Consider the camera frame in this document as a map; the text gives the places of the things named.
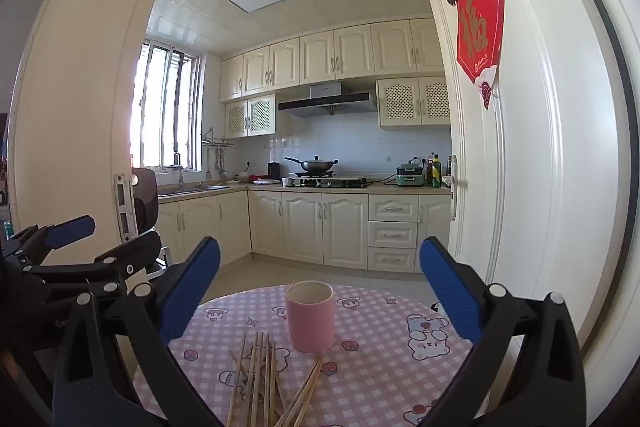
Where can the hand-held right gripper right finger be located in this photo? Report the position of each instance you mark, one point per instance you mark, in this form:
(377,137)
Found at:
(450,292)

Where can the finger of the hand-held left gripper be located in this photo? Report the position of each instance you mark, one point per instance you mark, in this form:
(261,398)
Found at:
(72,229)
(135,252)

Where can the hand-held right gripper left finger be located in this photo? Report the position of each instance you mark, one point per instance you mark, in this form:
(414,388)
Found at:
(192,287)

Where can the pile of wooden chopsticks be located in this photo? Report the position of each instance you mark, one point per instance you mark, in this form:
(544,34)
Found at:
(257,372)

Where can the pink cup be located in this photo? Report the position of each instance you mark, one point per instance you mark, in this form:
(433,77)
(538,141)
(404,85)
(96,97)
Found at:
(310,322)

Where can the metal door strike plate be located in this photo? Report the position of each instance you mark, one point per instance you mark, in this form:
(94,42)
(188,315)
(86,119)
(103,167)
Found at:
(122,207)

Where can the cream drawer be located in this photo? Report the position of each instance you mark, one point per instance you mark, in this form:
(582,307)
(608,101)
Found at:
(391,259)
(393,208)
(392,235)

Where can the steel sink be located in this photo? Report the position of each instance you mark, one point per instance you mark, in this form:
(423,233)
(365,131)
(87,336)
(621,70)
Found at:
(195,190)

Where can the metal faucet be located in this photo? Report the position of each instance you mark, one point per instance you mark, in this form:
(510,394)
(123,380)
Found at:
(179,172)

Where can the pink checked tablecloth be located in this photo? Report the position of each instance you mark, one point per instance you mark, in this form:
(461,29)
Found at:
(370,377)

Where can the hanging kitchen utensil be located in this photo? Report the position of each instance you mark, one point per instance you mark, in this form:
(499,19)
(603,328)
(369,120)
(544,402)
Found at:
(208,159)
(217,159)
(223,162)

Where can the green electric cooker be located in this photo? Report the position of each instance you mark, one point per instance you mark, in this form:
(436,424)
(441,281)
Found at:
(410,177)

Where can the cream base cabinets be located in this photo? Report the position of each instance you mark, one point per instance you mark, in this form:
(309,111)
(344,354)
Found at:
(300,227)

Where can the green bottle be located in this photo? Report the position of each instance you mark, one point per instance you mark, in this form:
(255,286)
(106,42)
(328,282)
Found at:
(436,169)

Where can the dark sauce bottle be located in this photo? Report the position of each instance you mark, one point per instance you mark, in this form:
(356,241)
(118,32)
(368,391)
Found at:
(449,167)
(428,169)

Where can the red box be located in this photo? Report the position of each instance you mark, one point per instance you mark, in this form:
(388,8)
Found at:
(257,177)

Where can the barred window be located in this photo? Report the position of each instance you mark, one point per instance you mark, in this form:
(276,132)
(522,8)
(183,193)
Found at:
(167,107)

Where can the gas stove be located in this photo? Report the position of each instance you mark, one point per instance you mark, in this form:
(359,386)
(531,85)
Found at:
(330,183)

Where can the white door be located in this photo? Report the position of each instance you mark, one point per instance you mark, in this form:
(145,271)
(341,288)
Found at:
(540,157)

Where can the wok with lid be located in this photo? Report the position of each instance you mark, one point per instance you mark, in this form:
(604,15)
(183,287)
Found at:
(315,165)

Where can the cream lattice-door cabinet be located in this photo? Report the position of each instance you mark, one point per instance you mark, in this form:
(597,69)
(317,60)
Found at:
(400,104)
(250,117)

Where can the range hood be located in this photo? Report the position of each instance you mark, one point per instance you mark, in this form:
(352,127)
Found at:
(325,102)

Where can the red paper poster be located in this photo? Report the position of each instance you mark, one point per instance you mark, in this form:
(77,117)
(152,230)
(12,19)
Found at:
(480,32)

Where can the wall utensil rack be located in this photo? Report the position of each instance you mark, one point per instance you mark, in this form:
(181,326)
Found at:
(217,142)

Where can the cream wall cabinets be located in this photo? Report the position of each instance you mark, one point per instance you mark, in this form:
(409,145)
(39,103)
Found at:
(320,57)

